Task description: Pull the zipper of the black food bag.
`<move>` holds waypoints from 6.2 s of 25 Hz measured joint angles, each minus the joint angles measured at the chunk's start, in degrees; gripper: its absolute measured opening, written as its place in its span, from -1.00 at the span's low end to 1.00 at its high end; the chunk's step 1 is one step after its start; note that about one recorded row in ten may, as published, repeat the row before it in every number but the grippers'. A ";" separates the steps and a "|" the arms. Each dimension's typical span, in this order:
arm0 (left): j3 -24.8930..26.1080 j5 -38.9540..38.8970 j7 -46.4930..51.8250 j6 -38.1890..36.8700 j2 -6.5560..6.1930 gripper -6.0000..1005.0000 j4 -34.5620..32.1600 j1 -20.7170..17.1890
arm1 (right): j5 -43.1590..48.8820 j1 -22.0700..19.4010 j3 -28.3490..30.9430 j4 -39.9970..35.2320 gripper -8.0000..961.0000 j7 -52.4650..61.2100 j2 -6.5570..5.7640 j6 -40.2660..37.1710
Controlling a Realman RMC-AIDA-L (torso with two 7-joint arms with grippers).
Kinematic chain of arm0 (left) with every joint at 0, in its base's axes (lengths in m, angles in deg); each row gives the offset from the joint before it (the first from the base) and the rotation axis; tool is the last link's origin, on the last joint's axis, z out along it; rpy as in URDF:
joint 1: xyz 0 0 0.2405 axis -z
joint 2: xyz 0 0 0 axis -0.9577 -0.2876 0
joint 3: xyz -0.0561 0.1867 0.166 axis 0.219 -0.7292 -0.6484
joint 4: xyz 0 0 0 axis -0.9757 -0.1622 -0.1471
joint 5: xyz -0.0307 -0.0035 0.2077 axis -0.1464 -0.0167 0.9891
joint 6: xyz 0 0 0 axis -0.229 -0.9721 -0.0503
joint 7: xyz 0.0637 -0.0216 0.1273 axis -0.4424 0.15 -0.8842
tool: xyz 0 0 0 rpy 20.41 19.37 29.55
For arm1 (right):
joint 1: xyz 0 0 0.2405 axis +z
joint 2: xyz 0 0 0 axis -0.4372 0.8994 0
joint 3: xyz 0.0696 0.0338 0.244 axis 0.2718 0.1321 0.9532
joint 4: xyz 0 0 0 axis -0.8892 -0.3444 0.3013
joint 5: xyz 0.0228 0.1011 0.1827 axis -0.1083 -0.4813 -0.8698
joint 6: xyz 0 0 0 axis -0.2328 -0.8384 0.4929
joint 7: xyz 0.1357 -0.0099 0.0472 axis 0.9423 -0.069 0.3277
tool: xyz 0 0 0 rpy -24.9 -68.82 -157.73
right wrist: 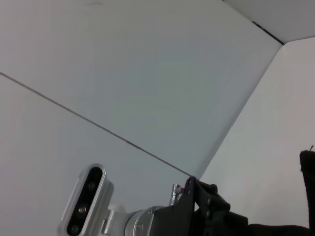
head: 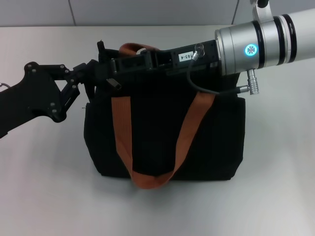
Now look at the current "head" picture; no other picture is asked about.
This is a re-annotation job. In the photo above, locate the grey right gripper cable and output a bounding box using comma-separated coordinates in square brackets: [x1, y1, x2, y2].
[187, 43, 257, 96]

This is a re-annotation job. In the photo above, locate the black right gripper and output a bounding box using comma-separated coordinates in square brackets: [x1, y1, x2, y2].
[97, 39, 222, 79]

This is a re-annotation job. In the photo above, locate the silver zipper pull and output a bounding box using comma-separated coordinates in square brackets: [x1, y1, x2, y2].
[106, 77, 123, 90]

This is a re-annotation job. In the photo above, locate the black bag with brown handles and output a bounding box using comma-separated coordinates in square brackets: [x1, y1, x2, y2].
[82, 39, 247, 190]

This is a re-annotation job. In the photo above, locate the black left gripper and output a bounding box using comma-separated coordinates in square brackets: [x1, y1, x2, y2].
[0, 59, 99, 139]

